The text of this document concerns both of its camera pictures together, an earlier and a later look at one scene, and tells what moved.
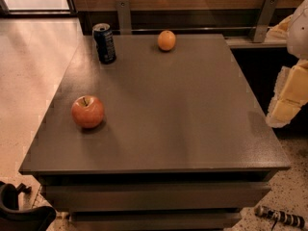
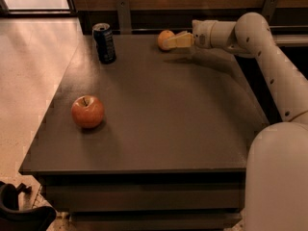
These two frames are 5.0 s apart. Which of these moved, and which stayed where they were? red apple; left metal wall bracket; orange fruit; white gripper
Moved: white gripper
Stayed: left metal wall bracket; orange fruit; red apple
